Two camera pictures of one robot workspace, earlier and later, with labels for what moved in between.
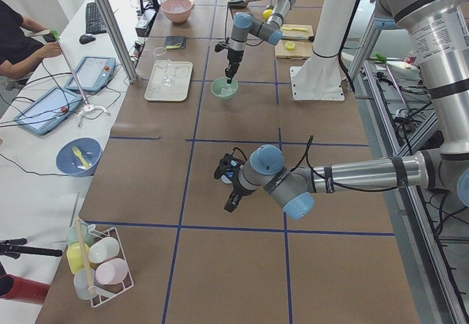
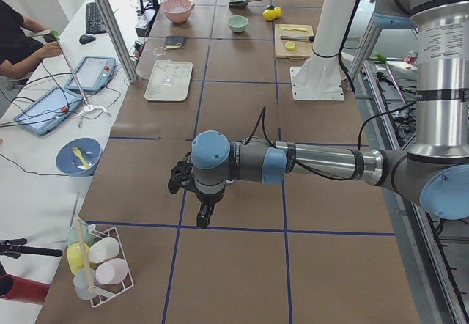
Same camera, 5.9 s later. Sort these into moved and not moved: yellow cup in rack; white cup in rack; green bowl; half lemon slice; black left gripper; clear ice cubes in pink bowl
Moved: green bowl; black left gripper
Not moved: clear ice cubes in pink bowl; half lemon slice; yellow cup in rack; white cup in rack
